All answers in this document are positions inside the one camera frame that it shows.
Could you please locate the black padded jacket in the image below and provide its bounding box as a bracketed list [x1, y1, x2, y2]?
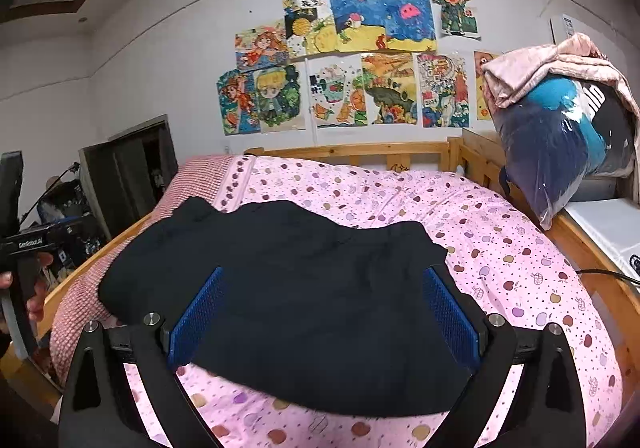
[98, 197, 477, 418]

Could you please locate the cluttered clothes pile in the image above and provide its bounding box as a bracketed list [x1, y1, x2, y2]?
[21, 161, 105, 290]

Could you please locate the clear bag of blue clothes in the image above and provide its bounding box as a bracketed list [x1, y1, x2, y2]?
[492, 75, 637, 229]

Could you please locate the left hand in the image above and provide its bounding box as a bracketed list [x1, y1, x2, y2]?
[26, 252, 53, 323]

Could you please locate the pink apple print bedsheet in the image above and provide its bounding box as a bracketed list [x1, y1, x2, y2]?
[121, 153, 624, 448]

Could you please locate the dark wooden cabinet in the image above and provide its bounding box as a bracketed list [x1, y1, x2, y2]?
[79, 115, 178, 239]

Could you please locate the red checkered pillow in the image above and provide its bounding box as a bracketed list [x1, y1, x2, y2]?
[49, 153, 237, 386]

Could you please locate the white storage box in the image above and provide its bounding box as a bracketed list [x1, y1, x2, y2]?
[565, 198, 640, 281]

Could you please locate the yellow bear drawing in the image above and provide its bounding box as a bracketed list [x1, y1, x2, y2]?
[473, 51, 499, 121]

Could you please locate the colourful collage drawing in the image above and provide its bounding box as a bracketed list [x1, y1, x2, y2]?
[416, 53, 470, 129]

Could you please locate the orange haired girl blue drawing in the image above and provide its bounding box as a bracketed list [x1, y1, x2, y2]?
[217, 69, 260, 135]

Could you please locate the orange landscape green dinosaur drawing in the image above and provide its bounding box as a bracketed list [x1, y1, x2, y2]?
[361, 53, 418, 125]

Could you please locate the blond boy green leaves drawing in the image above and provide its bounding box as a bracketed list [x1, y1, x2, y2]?
[253, 65, 305, 133]

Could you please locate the vegetables and cup drawing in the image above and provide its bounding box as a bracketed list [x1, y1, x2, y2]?
[308, 55, 369, 127]

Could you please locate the pink floral blanket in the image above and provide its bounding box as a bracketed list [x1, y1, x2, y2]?
[483, 34, 639, 179]

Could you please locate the red haired girl drawing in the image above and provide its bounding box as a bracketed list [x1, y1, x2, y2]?
[234, 19, 288, 71]

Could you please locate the red haired character drawing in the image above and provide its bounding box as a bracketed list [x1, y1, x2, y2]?
[432, 0, 482, 40]

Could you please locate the blue sea yellow sand painting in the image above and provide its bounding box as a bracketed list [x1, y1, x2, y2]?
[330, 0, 437, 53]

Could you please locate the pineapple and black square drawing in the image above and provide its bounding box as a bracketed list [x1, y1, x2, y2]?
[283, 0, 337, 60]

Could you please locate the black cable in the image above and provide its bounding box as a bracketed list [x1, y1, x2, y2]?
[574, 268, 640, 287]

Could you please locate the wooden bed frame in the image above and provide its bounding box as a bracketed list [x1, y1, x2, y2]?
[0, 127, 640, 409]

